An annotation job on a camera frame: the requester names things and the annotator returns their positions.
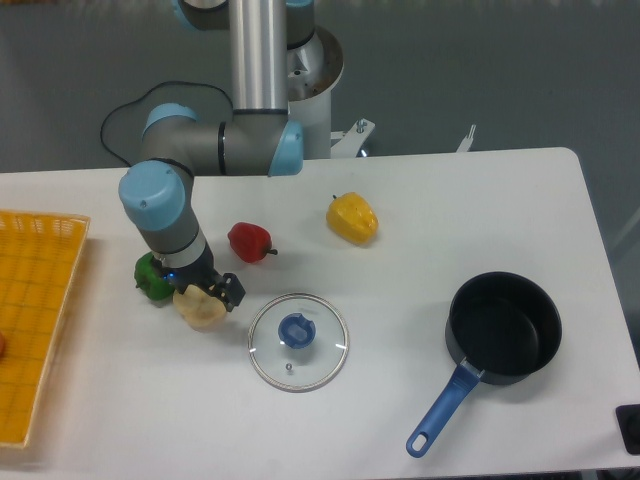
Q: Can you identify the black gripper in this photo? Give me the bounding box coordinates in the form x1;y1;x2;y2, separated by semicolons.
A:
158;249;245;312

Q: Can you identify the red bell pepper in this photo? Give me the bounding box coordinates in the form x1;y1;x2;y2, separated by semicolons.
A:
227;222;278;264

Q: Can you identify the yellow bell pepper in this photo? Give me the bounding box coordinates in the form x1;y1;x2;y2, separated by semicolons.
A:
325;192;379;245

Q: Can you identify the yellow woven basket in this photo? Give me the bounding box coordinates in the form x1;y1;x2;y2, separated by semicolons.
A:
1;210;90;449

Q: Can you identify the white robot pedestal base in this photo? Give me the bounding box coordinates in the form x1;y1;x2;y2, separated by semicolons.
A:
287;26;375;160

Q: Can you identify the black floor cable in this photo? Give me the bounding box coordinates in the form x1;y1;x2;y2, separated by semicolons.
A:
99;80;236;168

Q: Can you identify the green bell pepper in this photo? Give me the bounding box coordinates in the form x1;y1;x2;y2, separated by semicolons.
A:
134;252;175;302

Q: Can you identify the black saucepan blue handle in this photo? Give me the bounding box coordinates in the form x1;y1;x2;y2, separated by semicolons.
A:
406;271;562;458

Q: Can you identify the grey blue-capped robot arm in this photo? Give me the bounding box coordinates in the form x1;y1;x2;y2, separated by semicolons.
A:
118;1;315;311

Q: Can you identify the black device at table edge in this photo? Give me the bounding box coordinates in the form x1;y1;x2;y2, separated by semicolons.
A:
615;404;640;456

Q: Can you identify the glass lid blue knob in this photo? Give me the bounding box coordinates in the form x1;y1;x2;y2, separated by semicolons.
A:
248;293;350;393

